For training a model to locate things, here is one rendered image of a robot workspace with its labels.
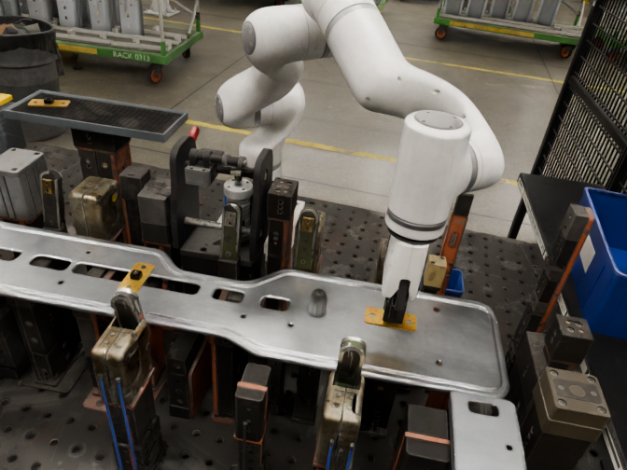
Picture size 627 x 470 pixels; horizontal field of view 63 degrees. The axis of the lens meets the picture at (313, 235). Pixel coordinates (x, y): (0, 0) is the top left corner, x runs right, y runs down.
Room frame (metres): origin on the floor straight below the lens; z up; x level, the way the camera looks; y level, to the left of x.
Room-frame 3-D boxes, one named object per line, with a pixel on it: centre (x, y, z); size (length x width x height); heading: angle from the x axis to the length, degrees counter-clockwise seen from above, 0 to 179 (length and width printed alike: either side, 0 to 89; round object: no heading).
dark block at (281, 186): (0.90, 0.07, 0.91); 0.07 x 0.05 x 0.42; 174
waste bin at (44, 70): (3.29, 2.03, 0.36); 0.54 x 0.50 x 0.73; 169
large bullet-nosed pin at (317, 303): (0.68, -0.02, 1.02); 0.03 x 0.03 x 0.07
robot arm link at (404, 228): (0.62, -0.14, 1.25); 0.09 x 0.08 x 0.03; 174
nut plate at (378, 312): (0.62, -0.14, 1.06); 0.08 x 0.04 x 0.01; 84
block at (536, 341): (0.62, -0.41, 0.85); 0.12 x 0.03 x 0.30; 174
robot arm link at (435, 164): (0.62, -0.14, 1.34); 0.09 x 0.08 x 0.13; 119
